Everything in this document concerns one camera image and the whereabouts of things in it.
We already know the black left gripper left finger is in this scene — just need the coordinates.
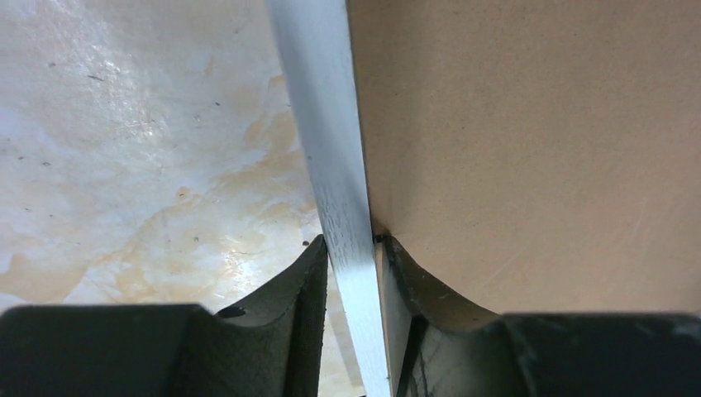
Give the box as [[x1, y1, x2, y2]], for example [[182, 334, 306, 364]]
[[1, 237, 327, 396]]

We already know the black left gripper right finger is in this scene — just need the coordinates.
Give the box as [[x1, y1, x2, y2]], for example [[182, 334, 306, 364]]
[[378, 236, 700, 396]]

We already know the brown cardboard backing board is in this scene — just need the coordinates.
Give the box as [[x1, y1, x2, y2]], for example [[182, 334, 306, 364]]
[[348, 1, 700, 312]]

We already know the white picture frame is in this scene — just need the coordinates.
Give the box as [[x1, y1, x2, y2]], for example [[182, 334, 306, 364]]
[[267, 1, 392, 396]]

